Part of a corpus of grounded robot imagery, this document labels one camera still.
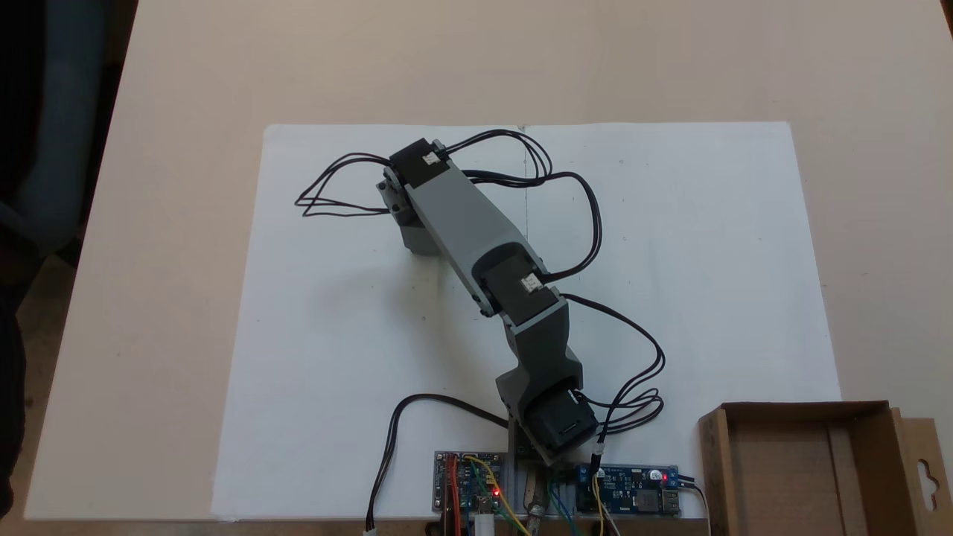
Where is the black power cable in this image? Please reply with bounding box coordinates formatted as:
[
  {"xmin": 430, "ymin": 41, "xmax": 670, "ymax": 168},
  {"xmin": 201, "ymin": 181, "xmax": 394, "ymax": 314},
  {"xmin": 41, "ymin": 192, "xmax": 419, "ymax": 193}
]
[{"xmin": 365, "ymin": 393, "xmax": 511, "ymax": 535}]

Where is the yellow jumper wire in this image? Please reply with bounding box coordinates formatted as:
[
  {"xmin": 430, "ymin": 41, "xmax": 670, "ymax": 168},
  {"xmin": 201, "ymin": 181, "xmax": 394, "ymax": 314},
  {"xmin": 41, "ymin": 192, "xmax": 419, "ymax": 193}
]
[{"xmin": 465, "ymin": 456, "xmax": 526, "ymax": 536}]

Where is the brown cardboard box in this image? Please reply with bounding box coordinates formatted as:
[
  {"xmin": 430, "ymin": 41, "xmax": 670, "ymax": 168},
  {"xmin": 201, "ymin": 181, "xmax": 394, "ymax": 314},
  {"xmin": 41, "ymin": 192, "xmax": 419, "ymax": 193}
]
[{"xmin": 698, "ymin": 401, "xmax": 953, "ymax": 536}]

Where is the white paper sheet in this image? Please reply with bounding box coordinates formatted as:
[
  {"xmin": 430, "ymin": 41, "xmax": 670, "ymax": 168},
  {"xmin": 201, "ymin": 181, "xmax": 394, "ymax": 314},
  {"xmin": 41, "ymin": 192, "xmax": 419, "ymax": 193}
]
[
  {"xmin": 211, "ymin": 124, "xmax": 531, "ymax": 520},
  {"xmin": 521, "ymin": 121, "xmax": 843, "ymax": 520}
]

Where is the red jumper wire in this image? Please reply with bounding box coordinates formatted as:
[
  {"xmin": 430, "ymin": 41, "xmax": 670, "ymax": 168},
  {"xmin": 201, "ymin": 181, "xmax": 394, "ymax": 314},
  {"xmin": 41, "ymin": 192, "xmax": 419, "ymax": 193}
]
[{"xmin": 444, "ymin": 456, "xmax": 462, "ymax": 536}]

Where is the circuit board with coloured wires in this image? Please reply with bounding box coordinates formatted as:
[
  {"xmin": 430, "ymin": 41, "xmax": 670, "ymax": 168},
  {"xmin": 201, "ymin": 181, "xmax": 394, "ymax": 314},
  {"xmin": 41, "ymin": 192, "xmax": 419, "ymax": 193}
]
[{"xmin": 434, "ymin": 450, "xmax": 516, "ymax": 516}]

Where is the blue circuit board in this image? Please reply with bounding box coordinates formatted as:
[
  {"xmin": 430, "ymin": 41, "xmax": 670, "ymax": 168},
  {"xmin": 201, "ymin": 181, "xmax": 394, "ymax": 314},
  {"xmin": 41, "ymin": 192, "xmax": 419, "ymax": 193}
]
[{"xmin": 575, "ymin": 465, "xmax": 681, "ymax": 517}]

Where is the blue grey upright panel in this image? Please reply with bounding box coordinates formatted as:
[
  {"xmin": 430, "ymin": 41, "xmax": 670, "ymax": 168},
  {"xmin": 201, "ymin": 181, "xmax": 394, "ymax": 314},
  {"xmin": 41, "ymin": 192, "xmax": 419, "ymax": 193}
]
[{"xmin": 15, "ymin": 0, "xmax": 114, "ymax": 258}]

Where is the black servo cable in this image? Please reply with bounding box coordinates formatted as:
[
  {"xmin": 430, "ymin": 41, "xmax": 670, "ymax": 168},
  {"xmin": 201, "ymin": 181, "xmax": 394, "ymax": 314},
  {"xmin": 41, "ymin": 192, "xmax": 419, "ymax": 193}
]
[
  {"xmin": 439, "ymin": 130, "xmax": 603, "ymax": 283},
  {"xmin": 561, "ymin": 293, "xmax": 666, "ymax": 447},
  {"xmin": 295, "ymin": 152, "xmax": 393, "ymax": 219}
]

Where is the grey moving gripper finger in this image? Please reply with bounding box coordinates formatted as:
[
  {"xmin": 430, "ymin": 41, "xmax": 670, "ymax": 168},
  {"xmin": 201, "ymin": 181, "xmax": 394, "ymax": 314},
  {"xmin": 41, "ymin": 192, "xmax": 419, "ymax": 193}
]
[{"xmin": 399, "ymin": 214, "xmax": 442, "ymax": 257}]

